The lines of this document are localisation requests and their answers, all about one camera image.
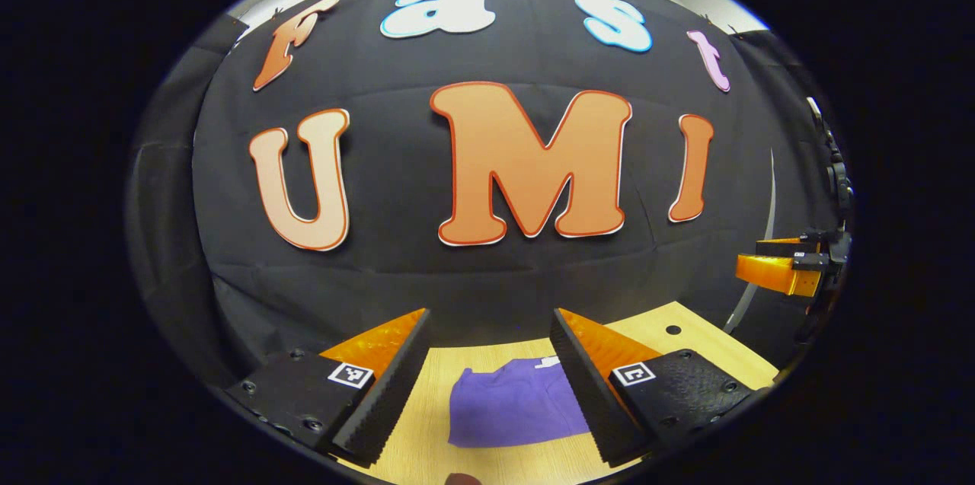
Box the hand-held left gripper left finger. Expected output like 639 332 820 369
225 308 432 468

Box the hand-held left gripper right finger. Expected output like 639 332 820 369
550 308 770 468

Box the purple shirt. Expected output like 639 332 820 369
448 356 595 448

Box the dark metal bracket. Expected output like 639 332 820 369
806 95 854 213

